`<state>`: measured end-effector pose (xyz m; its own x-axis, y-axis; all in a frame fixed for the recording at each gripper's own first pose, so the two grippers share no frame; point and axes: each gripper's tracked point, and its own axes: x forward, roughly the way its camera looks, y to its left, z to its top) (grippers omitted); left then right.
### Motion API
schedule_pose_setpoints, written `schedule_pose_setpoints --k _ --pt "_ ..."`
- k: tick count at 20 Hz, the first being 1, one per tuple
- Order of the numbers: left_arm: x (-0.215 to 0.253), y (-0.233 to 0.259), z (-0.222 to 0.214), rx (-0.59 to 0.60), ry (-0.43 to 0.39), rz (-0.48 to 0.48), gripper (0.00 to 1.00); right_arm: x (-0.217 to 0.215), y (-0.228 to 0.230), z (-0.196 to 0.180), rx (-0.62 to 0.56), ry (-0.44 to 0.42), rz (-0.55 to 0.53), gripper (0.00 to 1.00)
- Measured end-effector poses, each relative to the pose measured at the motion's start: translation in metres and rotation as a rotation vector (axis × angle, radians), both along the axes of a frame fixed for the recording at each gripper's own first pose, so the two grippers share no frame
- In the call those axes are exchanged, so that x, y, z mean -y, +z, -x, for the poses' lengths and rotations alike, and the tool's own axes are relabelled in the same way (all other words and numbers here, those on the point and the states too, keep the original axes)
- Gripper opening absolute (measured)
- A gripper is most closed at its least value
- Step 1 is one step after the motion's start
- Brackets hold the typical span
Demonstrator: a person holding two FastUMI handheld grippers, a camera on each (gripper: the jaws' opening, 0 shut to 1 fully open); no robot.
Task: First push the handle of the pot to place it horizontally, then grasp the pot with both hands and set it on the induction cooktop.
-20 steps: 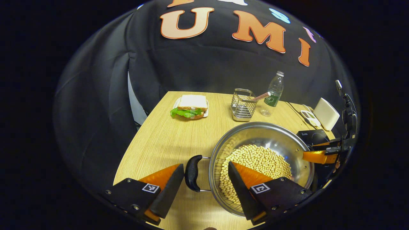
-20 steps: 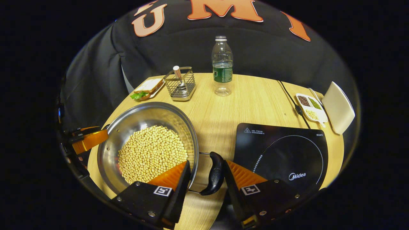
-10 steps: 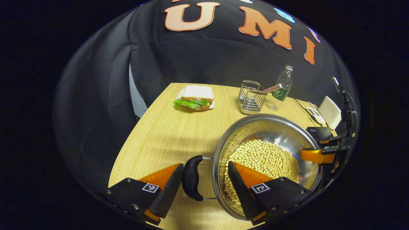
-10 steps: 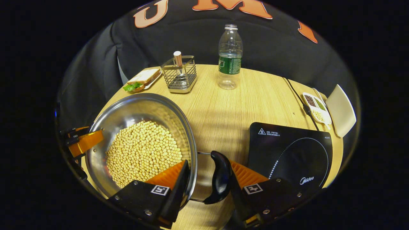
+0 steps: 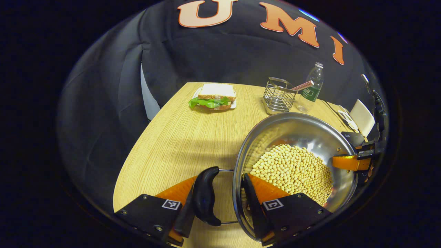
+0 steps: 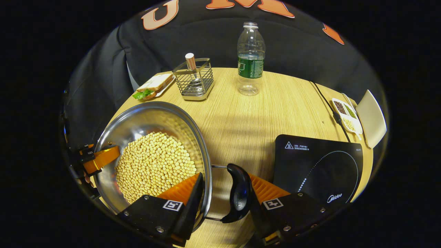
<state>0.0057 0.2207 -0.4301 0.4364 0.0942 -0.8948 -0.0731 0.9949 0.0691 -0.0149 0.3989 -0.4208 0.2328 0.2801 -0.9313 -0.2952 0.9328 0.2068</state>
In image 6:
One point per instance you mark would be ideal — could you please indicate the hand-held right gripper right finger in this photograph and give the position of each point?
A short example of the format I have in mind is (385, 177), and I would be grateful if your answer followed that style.
(256, 220)

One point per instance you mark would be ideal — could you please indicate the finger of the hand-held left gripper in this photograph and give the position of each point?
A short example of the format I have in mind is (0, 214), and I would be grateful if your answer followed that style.
(101, 158)

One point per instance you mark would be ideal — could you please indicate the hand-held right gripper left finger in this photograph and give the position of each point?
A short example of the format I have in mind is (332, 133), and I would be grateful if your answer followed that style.
(191, 213)

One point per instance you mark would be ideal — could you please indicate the pile of yellow soybeans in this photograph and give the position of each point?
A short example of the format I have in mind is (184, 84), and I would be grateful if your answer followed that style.
(155, 165)

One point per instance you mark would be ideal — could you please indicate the black induction cooktop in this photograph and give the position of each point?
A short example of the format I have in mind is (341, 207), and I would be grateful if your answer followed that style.
(317, 165)

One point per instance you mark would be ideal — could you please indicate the sandwich with lettuce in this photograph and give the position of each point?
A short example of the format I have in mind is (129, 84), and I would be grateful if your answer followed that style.
(155, 84)

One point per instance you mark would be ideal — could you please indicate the small white capped tube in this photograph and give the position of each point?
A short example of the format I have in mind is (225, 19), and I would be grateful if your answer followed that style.
(191, 63)

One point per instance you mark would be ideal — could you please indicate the pale yellow beans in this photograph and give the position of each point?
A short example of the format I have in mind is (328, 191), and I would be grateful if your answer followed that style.
(348, 124)

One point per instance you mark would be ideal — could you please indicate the white divided dish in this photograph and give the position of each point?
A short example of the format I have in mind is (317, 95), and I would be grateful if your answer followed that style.
(356, 125)

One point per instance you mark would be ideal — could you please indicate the dark red beans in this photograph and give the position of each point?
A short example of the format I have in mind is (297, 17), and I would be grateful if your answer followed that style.
(340, 107)

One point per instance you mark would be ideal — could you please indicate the green mung beans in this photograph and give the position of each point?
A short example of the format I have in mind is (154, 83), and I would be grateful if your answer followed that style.
(350, 111)

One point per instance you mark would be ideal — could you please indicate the clear plastic water bottle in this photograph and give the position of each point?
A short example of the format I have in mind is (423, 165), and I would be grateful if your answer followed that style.
(250, 67)

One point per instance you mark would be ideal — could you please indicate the white toaster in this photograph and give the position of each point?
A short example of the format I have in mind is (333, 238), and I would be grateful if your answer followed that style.
(372, 119)

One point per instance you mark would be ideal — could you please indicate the black backdrop cloth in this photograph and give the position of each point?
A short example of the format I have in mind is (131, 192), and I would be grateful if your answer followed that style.
(213, 41)

